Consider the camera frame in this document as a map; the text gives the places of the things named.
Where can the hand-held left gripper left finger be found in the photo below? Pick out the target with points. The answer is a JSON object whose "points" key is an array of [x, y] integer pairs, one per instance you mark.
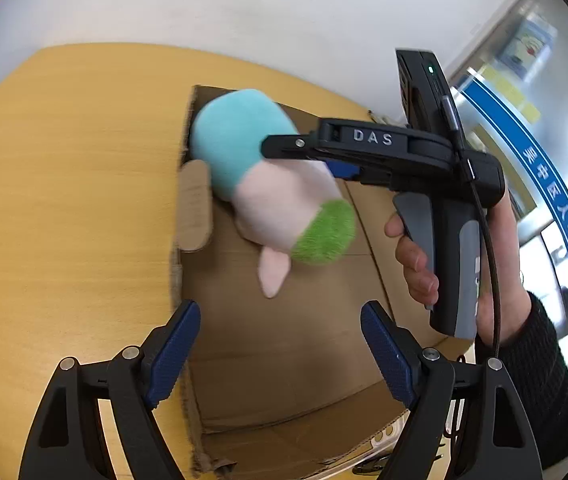
{"points": [[174, 355]]}

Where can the person's right hand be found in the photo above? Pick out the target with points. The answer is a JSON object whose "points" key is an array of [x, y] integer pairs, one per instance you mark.
{"points": [[416, 270]]}

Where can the wall poster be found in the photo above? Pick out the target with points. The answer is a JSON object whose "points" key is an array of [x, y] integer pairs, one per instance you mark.
{"points": [[526, 47]]}

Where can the blue banner sign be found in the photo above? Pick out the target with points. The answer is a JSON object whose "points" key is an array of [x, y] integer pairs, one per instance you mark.
{"points": [[549, 170]]}

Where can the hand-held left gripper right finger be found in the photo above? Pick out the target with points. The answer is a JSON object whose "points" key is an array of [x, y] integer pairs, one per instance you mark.
{"points": [[389, 355]]}

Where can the person's right forearm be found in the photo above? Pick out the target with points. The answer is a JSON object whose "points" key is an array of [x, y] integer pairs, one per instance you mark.
{"points": [[549, 385]]}

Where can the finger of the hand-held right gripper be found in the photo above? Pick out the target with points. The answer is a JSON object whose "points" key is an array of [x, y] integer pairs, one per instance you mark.
{"points": [[341, 170], [326, 146]]}

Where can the teal pink green plush toy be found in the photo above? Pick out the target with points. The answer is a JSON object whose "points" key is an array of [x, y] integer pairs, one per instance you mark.
{"points": [[234, 130]]}

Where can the cardboard box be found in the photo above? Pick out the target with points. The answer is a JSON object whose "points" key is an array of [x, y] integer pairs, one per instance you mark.
{"points": [[289, 350]]}

